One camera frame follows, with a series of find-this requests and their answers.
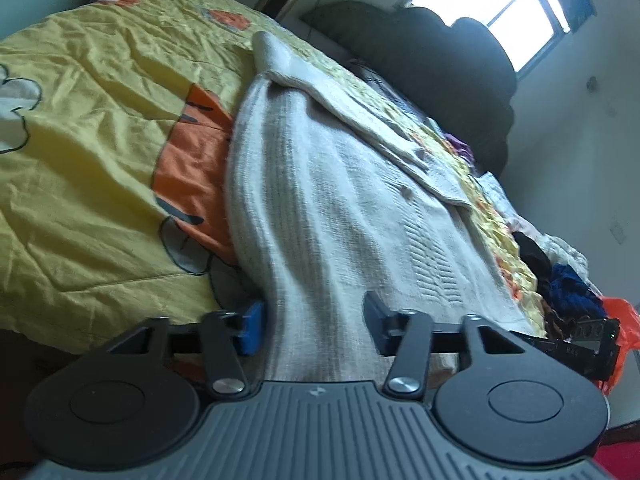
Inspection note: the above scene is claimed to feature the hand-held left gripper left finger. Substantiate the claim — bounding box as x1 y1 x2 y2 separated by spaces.
106 299 266 401

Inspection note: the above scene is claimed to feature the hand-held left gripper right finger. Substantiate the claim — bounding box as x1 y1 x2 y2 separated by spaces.
362 290 527 401

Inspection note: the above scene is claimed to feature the white knit cardigan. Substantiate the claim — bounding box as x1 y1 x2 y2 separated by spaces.
224 31 537 386

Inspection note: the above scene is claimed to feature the orange plastic bag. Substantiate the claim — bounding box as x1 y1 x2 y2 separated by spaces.
599 296 640 392

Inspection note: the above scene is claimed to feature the blue cloth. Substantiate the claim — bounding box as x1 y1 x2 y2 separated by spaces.
542 261 609 322

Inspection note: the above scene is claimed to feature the white cloth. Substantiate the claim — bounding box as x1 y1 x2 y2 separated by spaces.
539 232 589 281

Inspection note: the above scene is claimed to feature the black cloth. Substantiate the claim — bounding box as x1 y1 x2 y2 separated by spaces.
514 230 557 283

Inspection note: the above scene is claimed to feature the red cloth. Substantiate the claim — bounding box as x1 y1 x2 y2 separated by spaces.
594 422 640 480

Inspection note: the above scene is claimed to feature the purple cloth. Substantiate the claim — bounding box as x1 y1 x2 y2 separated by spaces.
442 131 477 167

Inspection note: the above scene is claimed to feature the yellow printed blanket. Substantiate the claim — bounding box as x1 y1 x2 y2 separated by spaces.
0 0 547 357

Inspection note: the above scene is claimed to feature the dark grey padded headboard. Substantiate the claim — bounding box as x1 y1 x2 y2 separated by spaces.
299 0 517 177

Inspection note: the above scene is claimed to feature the bright window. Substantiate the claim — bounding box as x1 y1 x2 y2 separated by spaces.
395 0 599 80

